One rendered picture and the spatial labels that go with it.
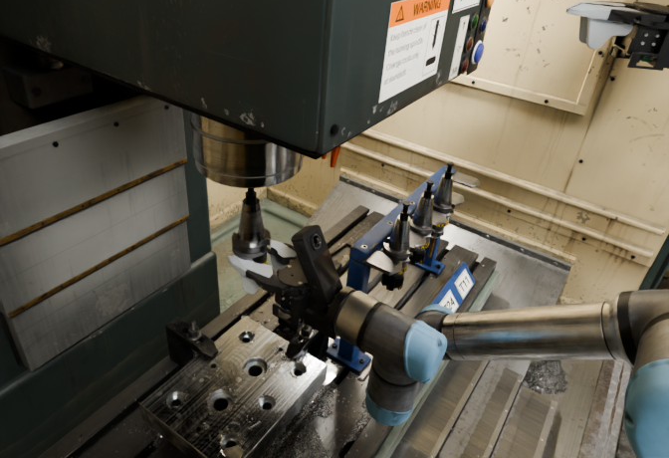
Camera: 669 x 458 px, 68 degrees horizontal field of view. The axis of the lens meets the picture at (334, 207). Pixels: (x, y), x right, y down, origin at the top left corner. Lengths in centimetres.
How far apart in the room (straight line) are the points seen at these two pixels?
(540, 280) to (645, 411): 119
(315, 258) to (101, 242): 61
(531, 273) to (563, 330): 101
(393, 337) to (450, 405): 69
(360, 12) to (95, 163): 75
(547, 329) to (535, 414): 77
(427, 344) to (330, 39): 42
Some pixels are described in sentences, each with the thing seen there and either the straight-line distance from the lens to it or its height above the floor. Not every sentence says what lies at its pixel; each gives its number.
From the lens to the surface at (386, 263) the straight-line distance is 99.
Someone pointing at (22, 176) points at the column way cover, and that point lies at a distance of 105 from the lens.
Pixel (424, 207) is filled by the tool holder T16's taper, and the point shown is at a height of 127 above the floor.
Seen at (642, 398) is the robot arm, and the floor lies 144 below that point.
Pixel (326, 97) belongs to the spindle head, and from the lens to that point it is 47.
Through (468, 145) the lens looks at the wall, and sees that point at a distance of 169.
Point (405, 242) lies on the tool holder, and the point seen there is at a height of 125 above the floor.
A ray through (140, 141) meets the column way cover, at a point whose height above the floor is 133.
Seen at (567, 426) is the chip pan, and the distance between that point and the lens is 158.
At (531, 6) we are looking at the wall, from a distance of 154.
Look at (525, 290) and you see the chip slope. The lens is 171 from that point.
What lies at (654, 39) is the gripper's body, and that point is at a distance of 89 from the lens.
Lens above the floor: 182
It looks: 32 degrees down
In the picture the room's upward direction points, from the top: 5 degrees clockwise
